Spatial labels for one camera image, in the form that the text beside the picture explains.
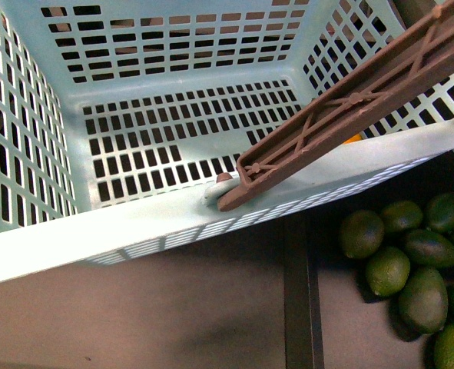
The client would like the light teal plastic basket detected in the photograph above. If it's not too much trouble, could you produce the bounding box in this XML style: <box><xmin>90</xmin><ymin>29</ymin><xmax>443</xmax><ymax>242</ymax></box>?
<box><xmin>0</xmin><ymin>1</ymin><xmax>454</xmax><ymax>282</ymax></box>

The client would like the yellow mango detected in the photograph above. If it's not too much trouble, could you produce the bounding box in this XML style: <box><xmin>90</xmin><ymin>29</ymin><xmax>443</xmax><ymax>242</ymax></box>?
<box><xmin>344</xmin><ymin>134</ymin><xmax>362</xmax><ymax>145</ymax></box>

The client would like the brown plastic basket handle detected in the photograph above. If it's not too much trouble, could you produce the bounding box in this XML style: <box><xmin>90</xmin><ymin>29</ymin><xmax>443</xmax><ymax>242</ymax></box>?
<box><xmin>217</xmin><ymin>1</ymin><xmax>454</xmax><ymax>211</ymax></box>

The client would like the green avocado top left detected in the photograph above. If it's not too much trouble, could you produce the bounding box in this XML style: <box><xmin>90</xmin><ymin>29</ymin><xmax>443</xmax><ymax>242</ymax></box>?
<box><xmin>340</xmin><ymin>210</ymin><xmax>385</xmax><ymax>259</ymax></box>

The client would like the green avocado top middle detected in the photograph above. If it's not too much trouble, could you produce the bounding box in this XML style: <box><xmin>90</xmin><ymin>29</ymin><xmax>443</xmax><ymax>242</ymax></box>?
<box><xmin>379</xmin><ymin>200</ymin><xmax>424</xmax><ymax>234</ymax></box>

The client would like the green avocado lower left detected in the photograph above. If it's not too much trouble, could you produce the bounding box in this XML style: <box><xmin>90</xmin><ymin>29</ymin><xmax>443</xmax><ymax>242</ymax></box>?
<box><xmin>365</xmin><ymin>247</ymin><xmax>411</xmax><ymax>298</ymax></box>

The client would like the green avocado centre dark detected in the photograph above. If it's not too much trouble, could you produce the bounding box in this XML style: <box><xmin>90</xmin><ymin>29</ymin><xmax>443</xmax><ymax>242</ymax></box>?
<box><xmin>403</xmin><ymin>229</ymin><xmax>454</xmax><ymax>269</ymax></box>

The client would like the green avocado top right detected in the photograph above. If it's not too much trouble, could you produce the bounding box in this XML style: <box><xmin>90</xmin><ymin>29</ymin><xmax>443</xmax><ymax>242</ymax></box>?
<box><xmin>425</xmin><ymin>192</ymin><xmax>454</xmax><ymax>234</ymax></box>

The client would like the green avocado lower centre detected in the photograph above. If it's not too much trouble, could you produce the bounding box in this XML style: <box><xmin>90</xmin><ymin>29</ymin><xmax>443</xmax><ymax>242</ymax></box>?
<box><xmin>398</xmin><ymin>267</ymin><xmax>449</xmax><ymax>334</ymax></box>

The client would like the black shelf divider bar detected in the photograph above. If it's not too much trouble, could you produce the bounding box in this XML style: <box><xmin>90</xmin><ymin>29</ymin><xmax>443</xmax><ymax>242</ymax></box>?
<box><xmin>283</xmin><ymin>215</ymin><xmax>324</xmax><ymax>368</ymax></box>

